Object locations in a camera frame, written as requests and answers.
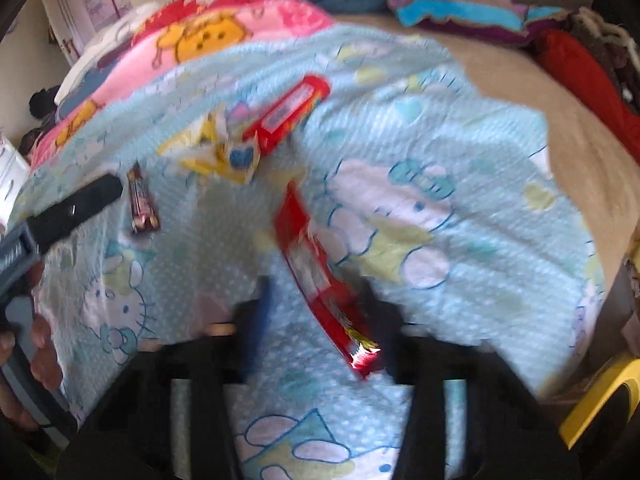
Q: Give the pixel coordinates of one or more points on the white drawer cabinet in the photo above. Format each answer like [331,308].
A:
[12,175]

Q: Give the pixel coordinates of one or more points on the red pillow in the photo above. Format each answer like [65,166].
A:
[585,75]

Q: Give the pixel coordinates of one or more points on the pile of clothes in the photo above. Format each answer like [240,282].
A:
[610,45]

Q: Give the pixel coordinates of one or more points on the dark bundle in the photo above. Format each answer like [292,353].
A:
[44,110]

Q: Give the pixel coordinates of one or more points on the long red packet white label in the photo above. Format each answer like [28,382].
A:
[285,115]

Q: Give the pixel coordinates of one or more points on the light blue cartoon blanket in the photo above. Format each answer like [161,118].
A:
[440,270]

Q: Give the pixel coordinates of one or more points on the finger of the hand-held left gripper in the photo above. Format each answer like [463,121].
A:
[75,210]

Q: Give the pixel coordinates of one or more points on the person's left hand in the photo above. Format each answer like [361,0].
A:
[45,360]

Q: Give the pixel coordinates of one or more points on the red floral quilt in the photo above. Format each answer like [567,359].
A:
[200,0]

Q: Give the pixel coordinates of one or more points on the white quilt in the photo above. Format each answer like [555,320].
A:
[105,45]

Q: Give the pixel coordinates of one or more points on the red snack wrapper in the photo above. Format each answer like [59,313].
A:
[305,260]

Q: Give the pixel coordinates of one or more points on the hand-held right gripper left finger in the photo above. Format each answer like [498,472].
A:
[260,315]

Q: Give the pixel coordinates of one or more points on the cream wardrobe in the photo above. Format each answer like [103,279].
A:
[85,5]

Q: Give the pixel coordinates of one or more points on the dark shiny candy wrapper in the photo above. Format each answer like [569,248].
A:
[140,200]

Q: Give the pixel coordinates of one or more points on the beige bed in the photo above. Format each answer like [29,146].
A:
[575,160]

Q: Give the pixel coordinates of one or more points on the yellow crumpled wrapper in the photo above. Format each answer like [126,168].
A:
[210,152]

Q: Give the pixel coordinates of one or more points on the pink cartoon blanket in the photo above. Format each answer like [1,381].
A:
[210,35]

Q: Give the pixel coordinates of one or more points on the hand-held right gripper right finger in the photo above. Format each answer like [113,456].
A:
[377,320]

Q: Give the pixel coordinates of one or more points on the yellow trash bin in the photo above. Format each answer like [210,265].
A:
[600,405]

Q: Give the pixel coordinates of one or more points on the purple striped blanket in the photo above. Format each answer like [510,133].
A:
[460,10]

